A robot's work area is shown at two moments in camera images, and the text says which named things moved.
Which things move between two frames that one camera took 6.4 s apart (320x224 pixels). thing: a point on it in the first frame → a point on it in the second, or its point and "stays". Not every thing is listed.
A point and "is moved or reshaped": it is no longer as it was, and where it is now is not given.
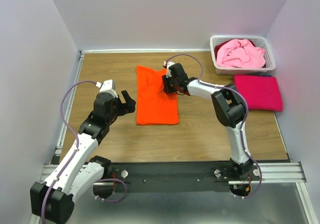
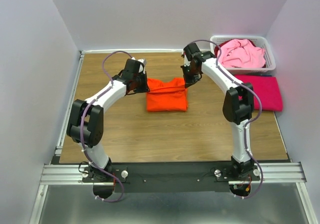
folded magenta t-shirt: [262, 93] stays
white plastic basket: [261, 41] stays
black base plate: [173, 176] stays
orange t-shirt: [155, 107] is moved or reshaped
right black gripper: [165, 80] → [187, 81]
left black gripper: [130, 104] → [144, 88]
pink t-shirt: [240, 53] stays
